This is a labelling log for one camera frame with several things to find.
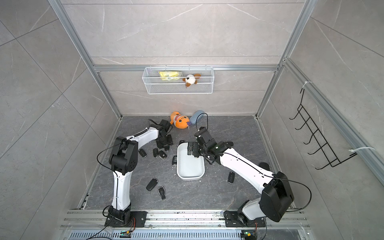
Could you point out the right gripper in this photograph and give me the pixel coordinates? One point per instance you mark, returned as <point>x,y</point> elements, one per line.
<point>195,145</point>

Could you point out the black silver key front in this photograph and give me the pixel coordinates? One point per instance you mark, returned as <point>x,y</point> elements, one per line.
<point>162,193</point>

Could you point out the orange plush toy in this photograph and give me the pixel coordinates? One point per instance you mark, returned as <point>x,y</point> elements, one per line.
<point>180,121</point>

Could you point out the large black key front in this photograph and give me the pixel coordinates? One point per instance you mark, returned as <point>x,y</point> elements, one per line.
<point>151,185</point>

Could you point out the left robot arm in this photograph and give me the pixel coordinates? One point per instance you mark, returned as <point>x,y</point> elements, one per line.
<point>123,160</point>

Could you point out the yellow item in basket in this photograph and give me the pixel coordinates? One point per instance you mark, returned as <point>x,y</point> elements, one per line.
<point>170,75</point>

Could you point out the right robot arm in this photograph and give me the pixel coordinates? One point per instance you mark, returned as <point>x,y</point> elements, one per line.
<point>275,194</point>

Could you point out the blue grey pouch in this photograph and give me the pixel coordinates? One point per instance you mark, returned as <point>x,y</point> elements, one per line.
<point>196,117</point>

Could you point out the black wall hook rack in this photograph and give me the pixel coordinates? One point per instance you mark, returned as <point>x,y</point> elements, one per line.
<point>322,144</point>

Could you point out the brown white plush dog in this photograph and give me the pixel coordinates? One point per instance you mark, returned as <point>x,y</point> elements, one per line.
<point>190,80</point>

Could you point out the black VW key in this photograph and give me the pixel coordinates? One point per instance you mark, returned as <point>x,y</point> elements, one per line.
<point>155,152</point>

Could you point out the black oval object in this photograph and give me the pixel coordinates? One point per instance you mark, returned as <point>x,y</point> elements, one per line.
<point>264,166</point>

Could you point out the black key with buttons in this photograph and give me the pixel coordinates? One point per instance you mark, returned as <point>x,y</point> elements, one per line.
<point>174,161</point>

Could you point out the white storage box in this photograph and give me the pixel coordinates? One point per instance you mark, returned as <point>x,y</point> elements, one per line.
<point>189,167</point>

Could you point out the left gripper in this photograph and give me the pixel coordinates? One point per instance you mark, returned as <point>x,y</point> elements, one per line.
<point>160,145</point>

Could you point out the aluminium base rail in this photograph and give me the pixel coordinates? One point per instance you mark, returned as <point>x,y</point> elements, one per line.
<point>182,225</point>

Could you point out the white wire wall basket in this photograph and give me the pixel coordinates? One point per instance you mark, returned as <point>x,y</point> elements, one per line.
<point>155,86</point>

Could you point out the black car key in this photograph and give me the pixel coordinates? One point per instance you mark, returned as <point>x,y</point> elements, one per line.
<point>190,148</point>
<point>142,153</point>

